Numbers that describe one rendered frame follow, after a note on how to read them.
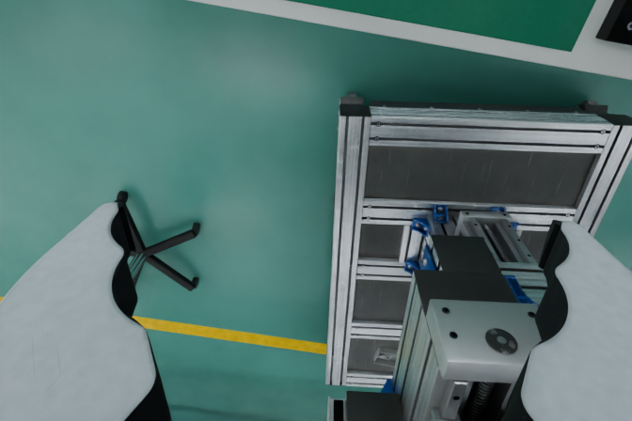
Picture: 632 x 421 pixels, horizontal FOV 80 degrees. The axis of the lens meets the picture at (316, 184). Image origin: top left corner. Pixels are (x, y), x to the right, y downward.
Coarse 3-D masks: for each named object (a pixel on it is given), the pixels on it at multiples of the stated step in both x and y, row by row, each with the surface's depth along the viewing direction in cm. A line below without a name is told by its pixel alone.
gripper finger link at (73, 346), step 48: (96, 240) 9; (48, 288) 8; (96, 288) 8; (0, 336) 7; (48, 336) 7; (96, 336) 7; (144, 336) 7; (0, 384) 6; (48, 384) 6; (96, 384) 6; (144, 384) 6
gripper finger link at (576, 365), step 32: (576, 224) 10; (544, 256) 11; (576, 256) 9; (608, 256) 9; (576, 288) 8; (608, 288) 8; (544, 320) 9; (576, 320) 7; (608, 320) 7; (544, 352) 7; (576, 352) 7; (608, 352) 7; (544, 384) 6; (576, 384) 6; (608, 384) 6; (512, 416) 6; (544, 416) 6; (576, 416) 6; (608, 416) 6
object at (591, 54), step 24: (192, 0) 47; (216, 0) 46; (240, 0) 46; (264, 0) 46; (600, 0) 44; (336, 24) 47; (360, 24) 47; (384, 24) 47; (408, 24) 47; (600, 24) 46; (456, 48) 48; (480, 48) 48; (504, 48) 48; (528, 48) 47; (576, 48) 47; (600, 48) 47; (624, 48) 47; (600, 72) 48; (624, 72) 48
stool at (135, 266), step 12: (120, 192) 148; (132, 228) 151; (192, 228) 153; (168, 240) 154; (180, 240) 153; (132, 252) 157; (144, 252) 157; (156, 252) 157; (132, 264) 150; (156, 264) 160; (132, 276) 147; (168, 276) 163; (180, 276) 164; (192, 288) 166
